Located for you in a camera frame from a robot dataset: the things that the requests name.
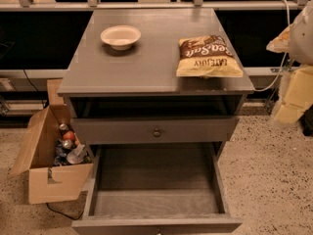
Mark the brown yellow chip bag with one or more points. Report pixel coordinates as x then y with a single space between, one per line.
207 56

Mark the grey wooden drawer cabinet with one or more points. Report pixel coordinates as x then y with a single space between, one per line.
188 98

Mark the open grey bottom drawer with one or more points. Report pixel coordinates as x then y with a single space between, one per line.
156 189

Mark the round metal drawer knob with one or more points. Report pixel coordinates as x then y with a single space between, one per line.
157 133

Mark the open cardboard box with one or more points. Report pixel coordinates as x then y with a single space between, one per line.
48 183

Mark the closed grey upper drawer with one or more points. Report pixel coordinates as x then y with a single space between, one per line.
96 131

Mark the silver soda can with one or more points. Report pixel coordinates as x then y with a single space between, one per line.
67 144

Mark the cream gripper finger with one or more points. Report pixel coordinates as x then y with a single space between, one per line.
295 95
280 44

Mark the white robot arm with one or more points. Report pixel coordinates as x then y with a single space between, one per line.
301 38

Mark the white paper bowl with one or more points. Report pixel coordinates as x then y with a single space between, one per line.
121 37

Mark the silver can top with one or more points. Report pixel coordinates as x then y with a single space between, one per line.
63 127

